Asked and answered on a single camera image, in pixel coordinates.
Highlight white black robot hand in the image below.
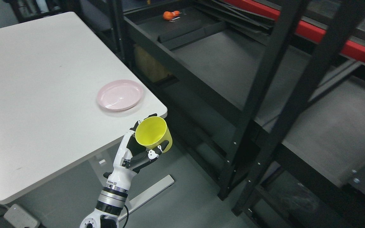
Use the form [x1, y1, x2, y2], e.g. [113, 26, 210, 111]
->
[105, 114, 169, 191]

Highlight yellow plastic cup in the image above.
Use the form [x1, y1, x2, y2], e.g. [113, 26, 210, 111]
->
[135, 116, 173, 153]

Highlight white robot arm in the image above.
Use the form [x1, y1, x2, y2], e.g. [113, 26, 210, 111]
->
[79, 187, 130, 228]

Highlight orange toy on shelf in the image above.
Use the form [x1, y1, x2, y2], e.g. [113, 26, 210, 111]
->
[163, 10, 180, 21]

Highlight black metal shelf rack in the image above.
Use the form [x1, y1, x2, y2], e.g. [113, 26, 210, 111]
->
[100, 0, 365, 228]

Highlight pink plastic plate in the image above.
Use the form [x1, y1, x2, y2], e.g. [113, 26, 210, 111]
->
[96, 79, 144, 111]

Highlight white work table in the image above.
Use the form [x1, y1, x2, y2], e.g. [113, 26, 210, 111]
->
[0, 12, 168, 205]

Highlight white power strip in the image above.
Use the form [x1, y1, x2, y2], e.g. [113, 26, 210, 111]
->
[3, 204, 41, 228]

